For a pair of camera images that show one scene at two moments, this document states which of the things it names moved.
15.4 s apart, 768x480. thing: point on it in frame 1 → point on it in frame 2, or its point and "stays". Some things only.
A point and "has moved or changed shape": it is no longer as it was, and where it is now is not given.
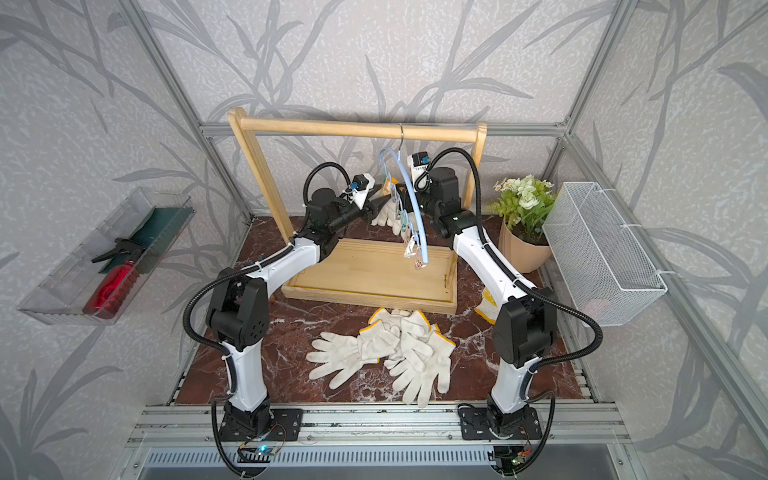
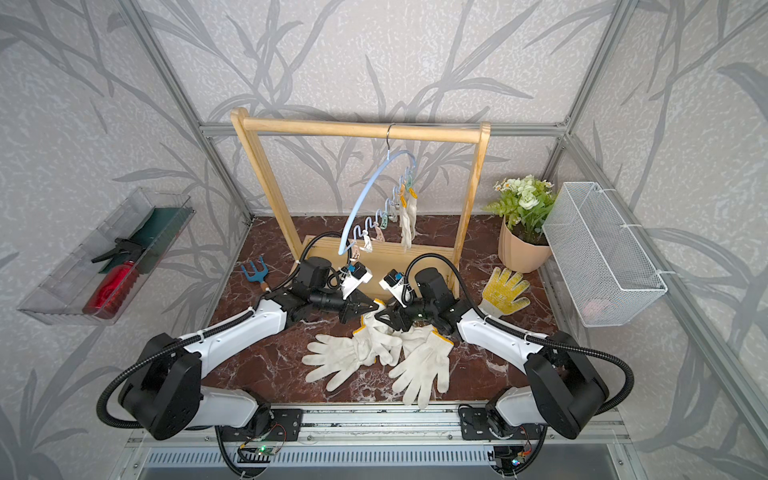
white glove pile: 388,215 → 406,221
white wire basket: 607,270 stays
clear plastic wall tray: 98,276 stays
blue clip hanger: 404,198 → 365,238
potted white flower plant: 524,204 stays
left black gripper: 369,213 → 359,311
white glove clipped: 398,229 has moved or changed shape
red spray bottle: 116,283 stays
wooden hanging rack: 422,278 stays
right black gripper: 405,205 → 394,314
